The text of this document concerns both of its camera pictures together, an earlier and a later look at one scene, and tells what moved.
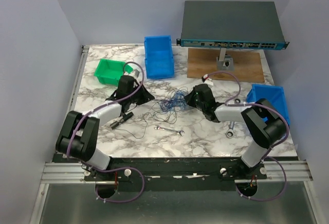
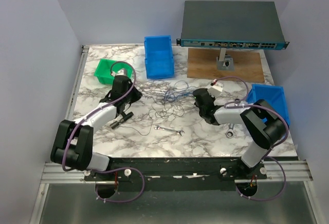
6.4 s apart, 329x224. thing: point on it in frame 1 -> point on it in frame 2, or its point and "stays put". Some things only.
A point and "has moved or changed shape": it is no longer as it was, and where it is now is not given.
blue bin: [159, 61] stays put
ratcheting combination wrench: [230, 133] stays put
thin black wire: [146, 125] -> [165, 110]
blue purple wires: [166, 109] has moved or changed shape
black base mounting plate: [175, 174] stays put
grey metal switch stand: [225, 62] stays put
